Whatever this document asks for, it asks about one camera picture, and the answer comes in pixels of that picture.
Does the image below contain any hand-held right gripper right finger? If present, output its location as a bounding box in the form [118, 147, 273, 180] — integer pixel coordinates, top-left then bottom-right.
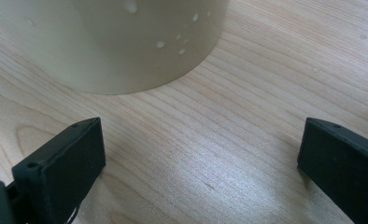
[297, 117, 368, 224]

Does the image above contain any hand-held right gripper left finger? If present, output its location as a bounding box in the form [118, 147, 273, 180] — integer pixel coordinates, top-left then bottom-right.
[11, 117, 106, 224]

